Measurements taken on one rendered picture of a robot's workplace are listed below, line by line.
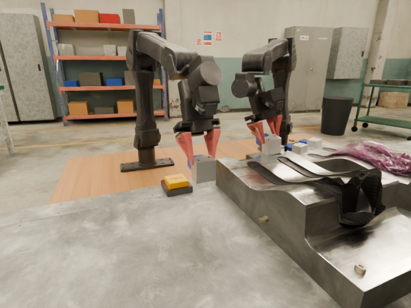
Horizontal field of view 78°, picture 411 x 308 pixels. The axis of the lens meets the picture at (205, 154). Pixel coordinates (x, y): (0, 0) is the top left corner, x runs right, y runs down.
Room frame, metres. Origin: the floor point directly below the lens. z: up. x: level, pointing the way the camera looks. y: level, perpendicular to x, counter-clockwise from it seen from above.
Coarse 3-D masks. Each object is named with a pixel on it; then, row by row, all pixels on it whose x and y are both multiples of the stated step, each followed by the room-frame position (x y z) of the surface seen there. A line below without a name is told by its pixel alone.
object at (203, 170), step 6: (198, 156) 0.57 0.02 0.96; (204, 156) 0.57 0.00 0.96; (210, 156) 0.57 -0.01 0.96; (198, 162) 0.53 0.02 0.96; (204, 162) 0.54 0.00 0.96; (210, 162) 0.54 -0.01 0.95; (216, 162) 0.55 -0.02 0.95; (192, 168) 0.56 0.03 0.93; (198, 168) 0.53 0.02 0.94; (204, 168) 0.54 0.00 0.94; (210, 168) 0.54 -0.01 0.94; (192, 174) 0.56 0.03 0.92; (198, 174) 0.53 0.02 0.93; (204, 174) 0.54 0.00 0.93; (210, 174) 0.54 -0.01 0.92; (198, 180) 0.53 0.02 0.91; (204, 180) 0.54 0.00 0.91; (210, 180) 0.55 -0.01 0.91
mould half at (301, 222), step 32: (224, 160) 0.72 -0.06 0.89; (256, 160) 0.72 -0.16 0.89; (224, 192) 0.68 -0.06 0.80; (256, 192) 0.53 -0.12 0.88; (288, 192) 0.43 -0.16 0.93; (320, 192) 0.43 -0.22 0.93; (384, 192) 0.47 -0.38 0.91; (288, 224) 0.42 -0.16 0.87; (320, 224) 0.40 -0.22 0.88; (384, 224) 0.44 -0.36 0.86; (320, 256) 0.35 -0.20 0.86; (352, 256) 0.35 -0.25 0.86; (384, 256) 0.35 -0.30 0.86; (352, 288) 0.29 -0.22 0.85; (384, 288) 0.29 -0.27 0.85
